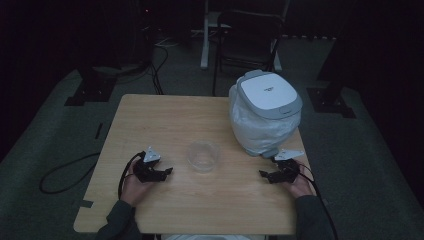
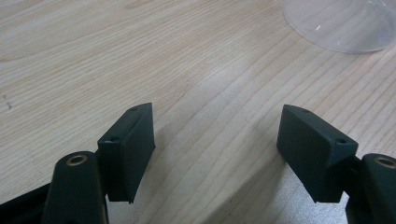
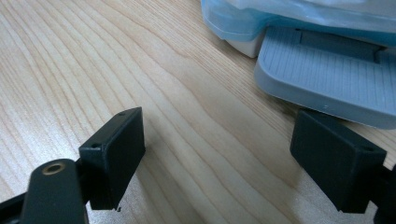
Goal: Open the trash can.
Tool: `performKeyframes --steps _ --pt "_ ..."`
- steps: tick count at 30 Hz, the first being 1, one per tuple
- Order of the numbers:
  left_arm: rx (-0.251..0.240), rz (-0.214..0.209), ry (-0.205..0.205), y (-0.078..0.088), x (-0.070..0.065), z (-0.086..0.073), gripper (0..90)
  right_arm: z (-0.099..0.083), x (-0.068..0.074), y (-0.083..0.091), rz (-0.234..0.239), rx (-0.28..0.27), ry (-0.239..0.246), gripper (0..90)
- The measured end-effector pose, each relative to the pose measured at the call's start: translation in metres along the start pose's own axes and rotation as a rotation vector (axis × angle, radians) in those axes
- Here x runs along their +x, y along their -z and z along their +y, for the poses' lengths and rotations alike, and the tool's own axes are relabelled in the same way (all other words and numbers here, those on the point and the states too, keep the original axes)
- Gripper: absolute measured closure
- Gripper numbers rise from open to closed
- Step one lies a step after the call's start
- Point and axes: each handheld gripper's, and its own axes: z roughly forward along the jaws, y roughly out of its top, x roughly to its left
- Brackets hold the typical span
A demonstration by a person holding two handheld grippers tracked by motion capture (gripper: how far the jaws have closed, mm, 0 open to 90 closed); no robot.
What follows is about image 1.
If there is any clear plastic cup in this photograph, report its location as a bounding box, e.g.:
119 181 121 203
186 140 221 174

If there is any bundle of floor cables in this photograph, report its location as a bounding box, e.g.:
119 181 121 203
146 34 173 96

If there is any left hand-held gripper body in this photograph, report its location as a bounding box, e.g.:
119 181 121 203
132 145 168 184

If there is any person's left hand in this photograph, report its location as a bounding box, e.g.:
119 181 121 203
119 159 158 208

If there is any person's right hand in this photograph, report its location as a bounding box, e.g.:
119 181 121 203
283 161 316 200

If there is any row of white floor markers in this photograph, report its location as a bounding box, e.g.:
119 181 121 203
289 33 338 42

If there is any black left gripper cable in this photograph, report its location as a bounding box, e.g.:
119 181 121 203
117 151 147 201

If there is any black stand base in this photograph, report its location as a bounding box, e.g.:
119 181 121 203
306 87 357 119
64 66 118 107

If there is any white plastic bag liner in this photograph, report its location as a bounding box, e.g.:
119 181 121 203
228 84 301 159

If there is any black folding chair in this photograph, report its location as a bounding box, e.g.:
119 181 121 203
212 9 284 98

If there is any white plastic-wrapped rice cooker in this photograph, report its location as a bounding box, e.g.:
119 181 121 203
228 69 304 159

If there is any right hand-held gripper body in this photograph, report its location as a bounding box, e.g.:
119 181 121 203
271 148 305 184

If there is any black cable on floor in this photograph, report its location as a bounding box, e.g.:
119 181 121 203
39 152 101 195

